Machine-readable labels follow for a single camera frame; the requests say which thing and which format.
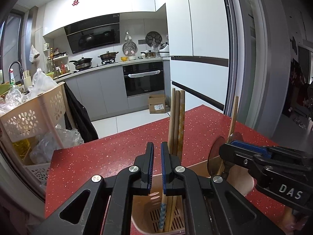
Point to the cardboard box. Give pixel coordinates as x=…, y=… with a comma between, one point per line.
x=157, y=102

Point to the red paper-cut sticker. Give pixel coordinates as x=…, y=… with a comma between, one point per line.
x=75, y=3

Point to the black hanging garment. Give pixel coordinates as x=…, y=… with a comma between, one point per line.
x=78, y=117

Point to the black kitchen faucet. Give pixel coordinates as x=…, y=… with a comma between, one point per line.
x=15, y=62

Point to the dark hanging clothes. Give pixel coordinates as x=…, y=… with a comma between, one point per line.
x=298, y=90

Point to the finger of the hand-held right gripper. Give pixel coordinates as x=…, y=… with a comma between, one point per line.
x=247, y=145
x=240, y=159

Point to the red-capped spray bottle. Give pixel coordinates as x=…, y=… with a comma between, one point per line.
x=12, y=77

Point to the grey sliding glass door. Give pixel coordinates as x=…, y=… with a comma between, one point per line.
x=244, y=53

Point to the white refrigerator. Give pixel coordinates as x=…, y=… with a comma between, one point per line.
x=203, y=29

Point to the lidded metal cooking pot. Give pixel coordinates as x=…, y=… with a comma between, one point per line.
x=107, y=55

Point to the green plastic basin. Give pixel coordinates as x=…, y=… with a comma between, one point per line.
x=6, y=89

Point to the black wok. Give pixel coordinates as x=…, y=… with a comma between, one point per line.
x=82, y=62

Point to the dark wall socket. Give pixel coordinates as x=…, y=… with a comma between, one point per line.
x=141, y=41

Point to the beige sink chopstick caddy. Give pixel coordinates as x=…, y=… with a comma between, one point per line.
x=27, y=79

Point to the yellow bowl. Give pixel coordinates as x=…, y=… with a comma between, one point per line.
x=124, y=59

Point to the white hanging plastic bag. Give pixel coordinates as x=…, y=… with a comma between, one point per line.
x=34, y=53

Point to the person's right hand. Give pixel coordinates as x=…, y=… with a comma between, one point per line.
x=294, y=225

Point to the beige plastic utensil holder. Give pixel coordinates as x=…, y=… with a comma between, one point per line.
x=144, y=213

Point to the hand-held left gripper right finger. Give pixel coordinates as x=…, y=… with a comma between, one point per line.
x=165, y=171

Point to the black built-in oven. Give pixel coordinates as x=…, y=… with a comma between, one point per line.
x=143, y=83

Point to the white rice cooker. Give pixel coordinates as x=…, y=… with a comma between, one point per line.
x=164, y=51

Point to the beige plastic basket cart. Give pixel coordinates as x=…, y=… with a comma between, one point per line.
x=24, y=120

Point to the spice rack with bottles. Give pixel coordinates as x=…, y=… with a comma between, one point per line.
x=58, y=63

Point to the clear crumpled plastic bags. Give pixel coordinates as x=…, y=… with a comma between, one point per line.
x=41, y=82

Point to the round dark hanging trivet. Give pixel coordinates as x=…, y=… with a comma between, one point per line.
x=154, y=38

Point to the black range hood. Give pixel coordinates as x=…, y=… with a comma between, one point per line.
x=93, y=38

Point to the round metal steamer rack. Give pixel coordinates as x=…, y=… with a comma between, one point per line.
x=129, y=49

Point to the small metal saucepan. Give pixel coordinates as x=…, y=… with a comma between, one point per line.
x=149, y=54

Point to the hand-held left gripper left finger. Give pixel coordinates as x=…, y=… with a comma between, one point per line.
x=150, y=166

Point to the clear plastic bag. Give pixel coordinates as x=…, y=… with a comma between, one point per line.
x=56, y=142

